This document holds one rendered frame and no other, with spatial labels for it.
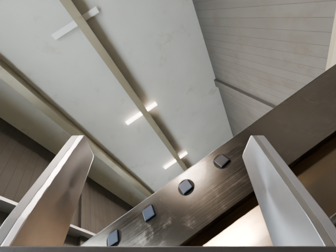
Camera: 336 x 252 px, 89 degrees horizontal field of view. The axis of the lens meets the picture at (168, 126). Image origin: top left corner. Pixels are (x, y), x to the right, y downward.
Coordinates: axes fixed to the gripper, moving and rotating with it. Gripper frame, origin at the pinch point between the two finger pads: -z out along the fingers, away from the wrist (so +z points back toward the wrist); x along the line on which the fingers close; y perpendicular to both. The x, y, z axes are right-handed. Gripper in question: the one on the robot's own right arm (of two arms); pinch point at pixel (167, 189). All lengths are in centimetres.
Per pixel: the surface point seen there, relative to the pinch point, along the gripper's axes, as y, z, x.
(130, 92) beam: 240, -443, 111
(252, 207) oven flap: 46, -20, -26
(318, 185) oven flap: 36, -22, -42
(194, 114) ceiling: 392, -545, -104
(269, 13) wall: 34, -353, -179
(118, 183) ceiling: 630, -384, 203
